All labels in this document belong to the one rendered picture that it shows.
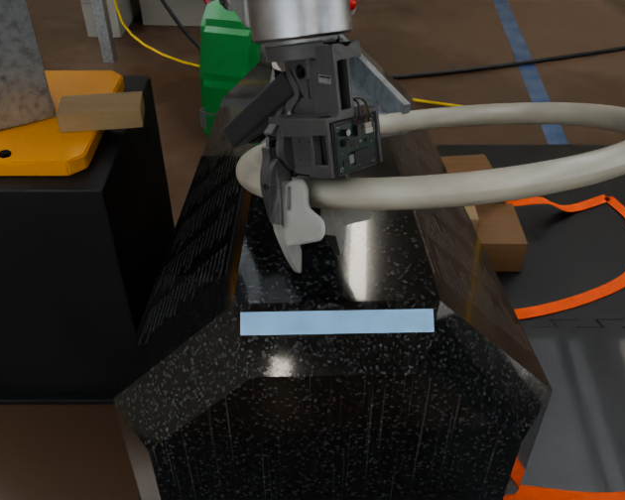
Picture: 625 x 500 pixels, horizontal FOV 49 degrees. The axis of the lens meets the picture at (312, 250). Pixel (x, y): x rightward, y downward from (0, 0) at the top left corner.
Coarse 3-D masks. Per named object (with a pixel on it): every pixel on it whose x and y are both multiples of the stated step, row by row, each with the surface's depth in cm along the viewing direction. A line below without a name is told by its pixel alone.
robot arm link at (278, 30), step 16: (256, 0) 58; (272, 0) 57; (288, 0) 56; (304, 0) 56; (320, 0) 57; (336, 0) 58; (256, 16) 58; (272, 16) 57; (288, 16) 57; (304, 16) 57; (320, 16) 57; (336, 16) 58; (256, 32) 59; (272, 32) 58; (288, 32) 57; (304, 32) 57; (320, 32) 57; (336, 32) 58
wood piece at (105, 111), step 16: (64, 96) 172; (80, 96) 172; (96, 96) 172; (112, 96) 172; (128, 96) 172; (64, 112) 166; (80, 112) 166; (96, 112) 166; (112, 112) 166; (128, 112) 167; (144, 112) 175; (64, 128) 167; (80, 128) 168; (96, 128) 168; (112, 128) 169
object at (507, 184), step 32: (384, 128) 103; (416, 128) 104; (608, 128) 85; (256, 160) 81; (576, 160) 61; (608, 160) 62; (256, 192) 72; (320, 192) 64; (352, 192) 62; (384, 192) 61; (416, 192) 60; (448, 192) 59; (480, 192) 59; (512, 192) 59; (544, 192) 60
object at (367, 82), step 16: (224, 0) 149; (352, 64) 120; (368, 64) 114; (352, 80) 119; (368, 80) 114; (384, 80) 109; (368, 96) 114; (384, 96) 109; (400, 96) 104; (384, 112) 110
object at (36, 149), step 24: (48, 72) 194; (72, 72) 194; (96, 72) 194; (48, 120) 173; (0, 144) 164; (24, 144) 164; (48, 144) 164; (72, 144) 164; (96, 144) 169; (0, 168) 159; (24, 168) 159; (48, 168) 159; (72, 168) 160
